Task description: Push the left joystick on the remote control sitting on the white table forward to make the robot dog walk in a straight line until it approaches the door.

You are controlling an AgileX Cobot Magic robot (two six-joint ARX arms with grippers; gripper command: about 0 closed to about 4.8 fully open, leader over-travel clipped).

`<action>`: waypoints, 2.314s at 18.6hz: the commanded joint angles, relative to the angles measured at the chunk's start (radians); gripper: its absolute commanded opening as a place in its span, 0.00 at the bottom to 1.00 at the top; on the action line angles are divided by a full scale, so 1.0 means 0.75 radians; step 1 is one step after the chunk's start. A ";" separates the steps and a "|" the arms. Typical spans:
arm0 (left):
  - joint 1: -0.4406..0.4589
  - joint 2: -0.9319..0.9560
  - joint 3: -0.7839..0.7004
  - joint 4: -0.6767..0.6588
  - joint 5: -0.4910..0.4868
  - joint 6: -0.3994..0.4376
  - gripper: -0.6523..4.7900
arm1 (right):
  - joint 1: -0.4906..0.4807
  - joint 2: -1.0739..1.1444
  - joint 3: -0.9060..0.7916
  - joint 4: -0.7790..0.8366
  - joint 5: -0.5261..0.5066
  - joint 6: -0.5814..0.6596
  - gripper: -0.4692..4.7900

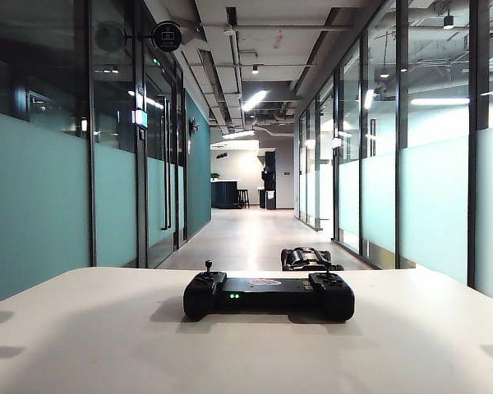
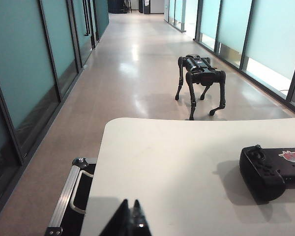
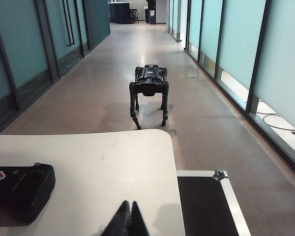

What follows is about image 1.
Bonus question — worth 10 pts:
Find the dark bar counter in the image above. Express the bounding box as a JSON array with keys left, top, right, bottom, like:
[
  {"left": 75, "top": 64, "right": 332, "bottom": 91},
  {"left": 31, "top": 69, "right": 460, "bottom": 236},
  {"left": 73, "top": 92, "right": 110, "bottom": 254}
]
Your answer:
[{"left": 211, "top": 180, "right": 240, "bottom": 209}]

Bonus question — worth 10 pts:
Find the small lit door display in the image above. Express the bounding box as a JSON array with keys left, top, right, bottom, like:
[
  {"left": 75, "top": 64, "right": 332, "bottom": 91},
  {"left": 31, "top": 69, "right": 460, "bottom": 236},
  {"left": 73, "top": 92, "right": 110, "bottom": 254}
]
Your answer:
[{"left": 131, "top": 107, "right": 150, "bottom": 130}]

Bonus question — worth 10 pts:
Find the long bright ceiling light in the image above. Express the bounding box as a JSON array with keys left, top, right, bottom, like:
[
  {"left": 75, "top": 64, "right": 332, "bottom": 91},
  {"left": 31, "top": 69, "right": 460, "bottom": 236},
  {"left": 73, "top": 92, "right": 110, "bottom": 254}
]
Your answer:
[{"left": 242, "top": 89, "right": 269, "bottom": 112}]

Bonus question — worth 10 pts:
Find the long vertical door handle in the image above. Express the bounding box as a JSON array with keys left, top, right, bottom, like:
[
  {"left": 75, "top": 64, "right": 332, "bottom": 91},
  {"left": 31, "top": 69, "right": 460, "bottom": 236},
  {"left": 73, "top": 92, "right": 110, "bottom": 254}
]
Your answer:
[{"left": 160, "top": 94, "right": 173, "bottom": 231}]

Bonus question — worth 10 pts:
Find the tall black kiosk machine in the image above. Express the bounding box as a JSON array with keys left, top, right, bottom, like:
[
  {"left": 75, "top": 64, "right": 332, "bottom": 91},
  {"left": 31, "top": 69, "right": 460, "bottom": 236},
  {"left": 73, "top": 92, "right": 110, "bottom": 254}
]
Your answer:
[{"left": 260, "top": 150, "right": 279, "bottom": 211}]

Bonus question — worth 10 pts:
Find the black quadruped robot dog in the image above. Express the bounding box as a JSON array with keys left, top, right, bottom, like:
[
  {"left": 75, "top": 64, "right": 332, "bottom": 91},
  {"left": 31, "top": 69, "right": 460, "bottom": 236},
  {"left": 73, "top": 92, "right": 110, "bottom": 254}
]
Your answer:
[{"left": 280, "top": 246, "right": 345, "bottom": 272}]

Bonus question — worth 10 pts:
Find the black remote control with joysticks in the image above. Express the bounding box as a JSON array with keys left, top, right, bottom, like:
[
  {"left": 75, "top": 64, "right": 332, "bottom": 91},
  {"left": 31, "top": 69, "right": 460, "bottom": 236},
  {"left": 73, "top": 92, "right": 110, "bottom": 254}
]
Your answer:
[{"left": 182, "top": 259, "right": 356, "bottom": 323}]

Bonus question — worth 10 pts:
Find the round black hanging sign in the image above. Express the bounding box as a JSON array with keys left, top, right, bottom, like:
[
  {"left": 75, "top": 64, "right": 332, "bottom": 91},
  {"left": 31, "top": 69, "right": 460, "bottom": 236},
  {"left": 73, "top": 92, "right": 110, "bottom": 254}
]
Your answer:
[{"left": 137, "top": 20, "right": 184, "bottom": 53}]

